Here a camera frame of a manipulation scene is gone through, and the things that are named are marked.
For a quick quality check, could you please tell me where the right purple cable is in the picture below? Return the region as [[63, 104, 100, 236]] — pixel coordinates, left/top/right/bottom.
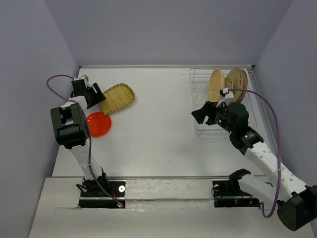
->
[[221, 88, 282, 219]]

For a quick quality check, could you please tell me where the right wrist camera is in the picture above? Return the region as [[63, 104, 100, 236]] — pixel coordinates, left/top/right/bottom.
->
[[216, 88, 234, 108]]

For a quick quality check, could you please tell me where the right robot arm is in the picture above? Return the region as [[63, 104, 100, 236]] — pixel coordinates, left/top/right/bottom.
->
[[191, 102, 317, 231]]

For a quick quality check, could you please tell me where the green bamboo-pattern tray plate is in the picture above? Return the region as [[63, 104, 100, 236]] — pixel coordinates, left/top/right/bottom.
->
[[99, 83, 136, 115]]

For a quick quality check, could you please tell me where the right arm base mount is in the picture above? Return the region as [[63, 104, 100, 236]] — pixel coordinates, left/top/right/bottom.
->
[[211, 169, 261, 208]]

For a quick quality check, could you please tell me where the purple cable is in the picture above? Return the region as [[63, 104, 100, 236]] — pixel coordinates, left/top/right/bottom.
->
[[221, 88, 282, 219], [46, 74, 121, 208]]

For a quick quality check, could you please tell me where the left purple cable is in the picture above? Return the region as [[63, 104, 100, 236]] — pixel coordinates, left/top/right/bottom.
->
[[46, 74, 121, 208]]

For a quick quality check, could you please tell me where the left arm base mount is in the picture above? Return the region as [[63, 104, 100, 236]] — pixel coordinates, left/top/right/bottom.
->
[[76, 179, 126, 209]]

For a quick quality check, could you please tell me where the small cream calligraphy plate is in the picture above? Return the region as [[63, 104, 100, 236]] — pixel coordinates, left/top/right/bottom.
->
[[224, 77, 235, 89]]

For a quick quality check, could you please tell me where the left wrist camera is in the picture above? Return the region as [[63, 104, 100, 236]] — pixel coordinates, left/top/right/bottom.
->
[[79, 75, 89, 81]]

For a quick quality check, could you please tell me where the orange round plate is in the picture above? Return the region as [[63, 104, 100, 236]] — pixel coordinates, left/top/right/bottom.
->
[[87, 112, 112, 137]]

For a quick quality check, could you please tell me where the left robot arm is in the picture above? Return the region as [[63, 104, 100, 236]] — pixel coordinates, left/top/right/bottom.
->
[[47, 74, 112, 198]]

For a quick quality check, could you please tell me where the peach round plate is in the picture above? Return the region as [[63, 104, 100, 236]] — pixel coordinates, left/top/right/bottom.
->
[[209, 68, 225, 103]]

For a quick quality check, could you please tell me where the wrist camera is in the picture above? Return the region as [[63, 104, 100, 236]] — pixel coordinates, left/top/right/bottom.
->
[[216, 88, 234, 108], [79, 75, 89, 81]]

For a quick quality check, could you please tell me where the beige bird-pattern plate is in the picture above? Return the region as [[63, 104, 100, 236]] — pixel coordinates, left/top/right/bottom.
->
[[227, 68, 248, 103]]

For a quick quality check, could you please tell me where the white wire dish rack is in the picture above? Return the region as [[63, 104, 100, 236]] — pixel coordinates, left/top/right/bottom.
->
[[190, 68, 263, 140]]

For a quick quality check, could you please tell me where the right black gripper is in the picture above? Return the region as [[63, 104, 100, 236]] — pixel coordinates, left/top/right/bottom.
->
[[191, 100, 235, 134]]

